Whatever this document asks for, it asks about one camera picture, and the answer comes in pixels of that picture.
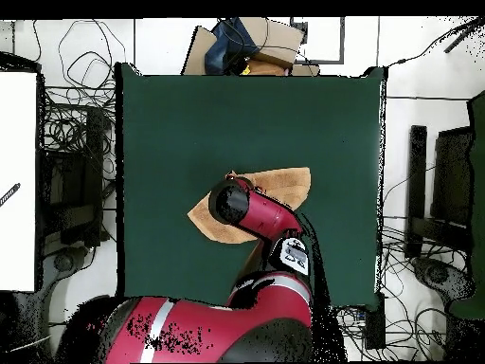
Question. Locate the orange terry towel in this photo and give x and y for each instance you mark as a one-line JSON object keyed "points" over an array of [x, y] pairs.
{"points": [[288, 184]]}

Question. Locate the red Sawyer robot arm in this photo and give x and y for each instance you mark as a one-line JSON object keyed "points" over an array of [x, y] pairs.
{"points": [[265, 216]]}

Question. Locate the orange brown cloth item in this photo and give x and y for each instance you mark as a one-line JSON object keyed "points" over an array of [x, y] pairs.
{"points": [[265, 68]]}

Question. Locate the flat cardboard sheet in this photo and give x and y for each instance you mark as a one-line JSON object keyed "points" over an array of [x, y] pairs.
{"points": [[199, 53]]}

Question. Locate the dark green table cloth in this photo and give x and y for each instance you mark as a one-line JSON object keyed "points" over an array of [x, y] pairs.
{"points": [[170, 125]]}

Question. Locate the blue bag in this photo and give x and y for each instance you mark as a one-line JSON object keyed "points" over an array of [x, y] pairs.
{"points": [[223, 53]]}

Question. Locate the large cardboard box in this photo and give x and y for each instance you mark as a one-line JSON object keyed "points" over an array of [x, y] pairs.
{"points": [[273, 38]]}

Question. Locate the black equipment rack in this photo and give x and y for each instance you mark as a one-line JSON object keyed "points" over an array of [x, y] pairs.
{"points": [[75, 182]]}

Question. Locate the black upright bar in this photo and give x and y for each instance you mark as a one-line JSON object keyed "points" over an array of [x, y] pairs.
{"points": [[416, 182]]}

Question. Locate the black power box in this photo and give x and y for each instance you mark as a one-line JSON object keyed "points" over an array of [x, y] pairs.
{"points": [[375, 330]]}

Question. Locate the dark stand foot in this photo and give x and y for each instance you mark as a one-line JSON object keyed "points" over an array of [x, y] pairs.
{"points": [[435, 275], [64, 261]]}

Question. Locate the black panel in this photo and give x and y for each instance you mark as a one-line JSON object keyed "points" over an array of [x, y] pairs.
{"points": [[452, 174]]}

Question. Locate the white board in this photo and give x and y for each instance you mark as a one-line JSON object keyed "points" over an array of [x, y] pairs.
{"points": [[19, 151]]}

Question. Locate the striped black rod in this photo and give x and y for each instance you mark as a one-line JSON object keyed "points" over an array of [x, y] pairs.
{"points": [[9, 195]]}

